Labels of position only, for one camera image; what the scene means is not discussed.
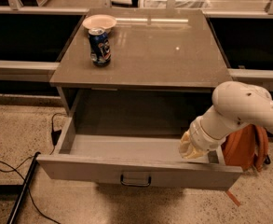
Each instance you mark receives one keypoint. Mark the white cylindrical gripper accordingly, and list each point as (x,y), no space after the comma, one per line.
(200,136)

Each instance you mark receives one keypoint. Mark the grey top drawer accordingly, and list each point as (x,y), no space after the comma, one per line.
(131,138)

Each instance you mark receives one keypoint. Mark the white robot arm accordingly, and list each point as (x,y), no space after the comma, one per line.
(234,106)

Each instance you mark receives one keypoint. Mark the grey drawer cabinet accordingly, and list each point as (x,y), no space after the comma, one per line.
(135,43)

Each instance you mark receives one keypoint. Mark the orange backpack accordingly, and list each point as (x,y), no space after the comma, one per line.
(247,149)

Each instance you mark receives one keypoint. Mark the black power adapter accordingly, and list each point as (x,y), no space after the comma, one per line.
(55,135)

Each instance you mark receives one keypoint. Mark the blue pepsi can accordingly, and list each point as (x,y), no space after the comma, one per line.
(100,52)

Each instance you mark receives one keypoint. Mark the white paper bowl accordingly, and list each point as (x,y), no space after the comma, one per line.
(107,22)

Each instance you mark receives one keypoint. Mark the black metal pole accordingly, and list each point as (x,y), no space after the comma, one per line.
(24,188)

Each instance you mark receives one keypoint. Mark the metal window frame railing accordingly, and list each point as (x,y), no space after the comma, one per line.
(21,69)

